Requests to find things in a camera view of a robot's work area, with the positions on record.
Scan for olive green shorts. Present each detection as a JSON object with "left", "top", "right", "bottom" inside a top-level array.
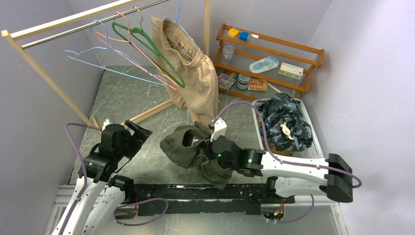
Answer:
[{"left": 160, "top": 121, "right": 232, "bottom": 190}]

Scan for beige shorts with white stripe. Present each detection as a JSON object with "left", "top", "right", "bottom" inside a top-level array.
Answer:
[{"left": 151, "top": 17, "right": 219, "bottom": 125}]

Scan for light blue wire hanger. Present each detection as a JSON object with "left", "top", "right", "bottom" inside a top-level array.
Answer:
[{"left": 64, "top": 20, "right": 178, "bottom": 88}]

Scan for green hanger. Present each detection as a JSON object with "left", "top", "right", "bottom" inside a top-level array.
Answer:
[{"left": 112, "top": 12, "right": 185, "bottom": 90}]

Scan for dark leaf-print shorts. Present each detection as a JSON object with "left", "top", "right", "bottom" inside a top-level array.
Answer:
[{"left": 255, "top": 93, "right": 313, "bottom": 152}]

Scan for pink wire hanger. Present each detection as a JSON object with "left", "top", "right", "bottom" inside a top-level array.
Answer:
[{"left": 94, "top": 11, "right": 179, "bottom": 91}]

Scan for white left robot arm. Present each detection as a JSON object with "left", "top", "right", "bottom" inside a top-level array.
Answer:
[{"left": 53, "top": 120, "right": 153, "bottom": 235}]

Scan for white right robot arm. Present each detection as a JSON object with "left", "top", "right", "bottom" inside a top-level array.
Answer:
[{"left": 204, "top": 136, "right": 353, "bottom": 203}]

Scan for marker pen set pack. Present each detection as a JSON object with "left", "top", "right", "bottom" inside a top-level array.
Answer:
[{"left": 218, "top": 70, "right": 239, "bottom": 91}]

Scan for orange snack packet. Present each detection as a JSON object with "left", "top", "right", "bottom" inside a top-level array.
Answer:
[{"left": 248, "top": 78, "right": 268, "bottom": 92}]

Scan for white pen with red tip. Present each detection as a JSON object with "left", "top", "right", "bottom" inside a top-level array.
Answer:
[{"left": 268, "top": 83, "right": 282, "bottom": 93}]

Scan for orange wooden shelf rack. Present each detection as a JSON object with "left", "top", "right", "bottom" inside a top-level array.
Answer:
[{"left": 213, "top": 23, "right": 325, "bottom": 98}]

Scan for clear plastic cup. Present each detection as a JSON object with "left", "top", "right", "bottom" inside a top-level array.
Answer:
[{"left": 222, "top": 45, "right": 235, "bottom": 61}]

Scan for white plastic basket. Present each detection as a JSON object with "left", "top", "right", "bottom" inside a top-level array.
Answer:
[{"left": 252, "top": 98, "right": 324, "bottom": 159}]

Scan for white green box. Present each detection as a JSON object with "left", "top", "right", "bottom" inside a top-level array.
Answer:
[{"left": 278, "top": 62, "right": 304, "bottom": 80}]

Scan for yellow block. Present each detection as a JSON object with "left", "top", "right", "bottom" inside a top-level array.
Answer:
[{"left": 228, "top": 27, "right": 240, "bottom": 38}]

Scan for blue block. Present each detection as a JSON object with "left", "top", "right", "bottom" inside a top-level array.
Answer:
[{"left": 238, "top": 31, "right": 251, "bottom": 42}]

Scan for metal hanging rod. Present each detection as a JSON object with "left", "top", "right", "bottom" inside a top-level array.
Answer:
[{"left": 20, "top": 0, "right": 172, "bottom": 49}]

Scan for wooden clothes rack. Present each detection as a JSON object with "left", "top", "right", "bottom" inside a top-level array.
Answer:
[{"left": 1, "top": 0, "right": 211, "bottom": 127}]

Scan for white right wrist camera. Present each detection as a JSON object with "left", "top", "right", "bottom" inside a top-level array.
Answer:
[{"left": 209, "top": 117, "right": 227, "bottom": 142}]

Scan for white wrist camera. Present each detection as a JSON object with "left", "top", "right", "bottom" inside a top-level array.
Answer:
[
  {"left": 101, "top": 118, "right": 112, "bottom": 131},
  {"left": 209, "top": 117, "right": 227, "bottom": 142}
]

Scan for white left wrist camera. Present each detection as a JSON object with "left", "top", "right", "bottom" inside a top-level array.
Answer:
[{"left": 101, "top": 118, "right": 112, "bottom": 131}]

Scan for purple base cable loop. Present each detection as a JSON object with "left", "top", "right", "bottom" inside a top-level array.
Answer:
[{"left": 113, "top": 198, "right": 170, "bottom": 227}]

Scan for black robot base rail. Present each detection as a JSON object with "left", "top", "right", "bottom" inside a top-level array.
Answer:
[{"left": 123, "top": 183, "right": 295, "bottom": 216}]

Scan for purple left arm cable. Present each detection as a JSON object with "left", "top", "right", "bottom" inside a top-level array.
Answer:
[{"left": 56, "top": 122, "right": 103, "bottom": 235}]

